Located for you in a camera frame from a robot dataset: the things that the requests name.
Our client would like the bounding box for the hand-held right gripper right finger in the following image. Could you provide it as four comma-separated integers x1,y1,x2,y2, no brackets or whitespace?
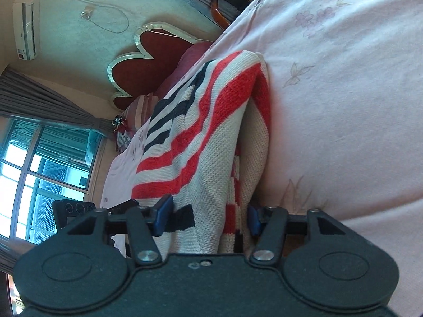
247,205,356,267

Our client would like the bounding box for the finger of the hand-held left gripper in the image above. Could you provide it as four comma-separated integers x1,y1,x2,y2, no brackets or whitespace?
106,199,140,216

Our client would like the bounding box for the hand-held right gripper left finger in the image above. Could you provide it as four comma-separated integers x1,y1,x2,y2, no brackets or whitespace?
68,194,174,267

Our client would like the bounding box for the striped knitted sweater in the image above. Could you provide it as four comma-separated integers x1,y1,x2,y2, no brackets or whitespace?
131,50,272,260

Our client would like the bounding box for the window with grille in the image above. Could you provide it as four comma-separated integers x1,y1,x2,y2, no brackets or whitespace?
0,115,104,242

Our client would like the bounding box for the shiny ribbon bow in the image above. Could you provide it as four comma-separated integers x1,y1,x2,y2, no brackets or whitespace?
111,115,128,135

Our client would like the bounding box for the striped pillow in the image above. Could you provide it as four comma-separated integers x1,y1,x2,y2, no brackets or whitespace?
115,92,160,153

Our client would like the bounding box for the dark grey curtain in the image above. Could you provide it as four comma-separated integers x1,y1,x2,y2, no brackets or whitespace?
0,66,115,137

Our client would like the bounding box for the pink floral bed sheet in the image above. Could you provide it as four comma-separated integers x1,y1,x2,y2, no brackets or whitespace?
99,0,423,317

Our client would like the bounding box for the red heart-shaped headboard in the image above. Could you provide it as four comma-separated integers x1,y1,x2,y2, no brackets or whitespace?
106,22,199,111

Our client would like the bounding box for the maroon pillow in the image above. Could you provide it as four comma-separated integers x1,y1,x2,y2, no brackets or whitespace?
153,41,216,99

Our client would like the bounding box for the white power cord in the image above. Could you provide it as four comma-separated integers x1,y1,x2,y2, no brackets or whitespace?
39,0,130,34

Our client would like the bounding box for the white wall air conditioner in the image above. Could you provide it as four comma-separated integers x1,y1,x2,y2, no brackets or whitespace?
12,0,41,61

